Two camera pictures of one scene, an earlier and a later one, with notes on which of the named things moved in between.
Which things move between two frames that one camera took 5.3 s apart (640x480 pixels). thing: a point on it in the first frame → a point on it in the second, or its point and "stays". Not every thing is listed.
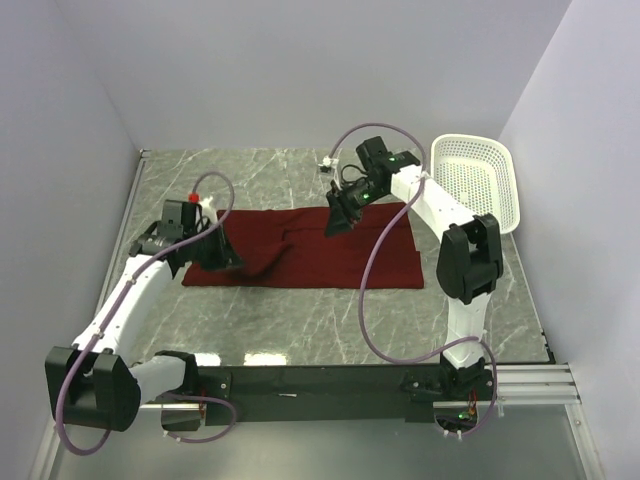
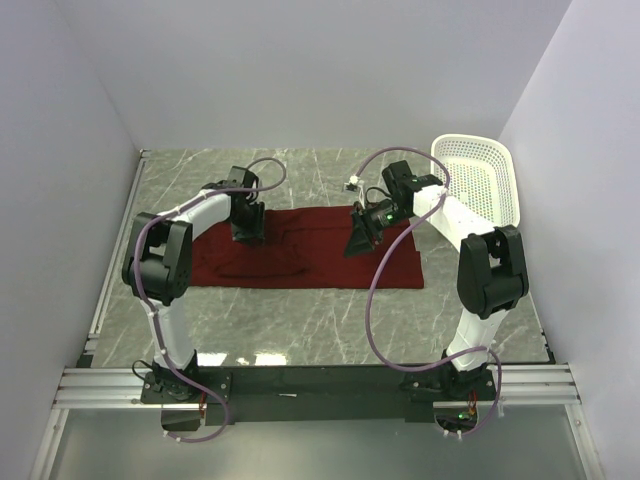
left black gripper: [226, 257] → [256, 230]
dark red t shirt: [287, 247] stays
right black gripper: [340, 212] → [360, 241]
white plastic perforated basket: [480, 172] stays
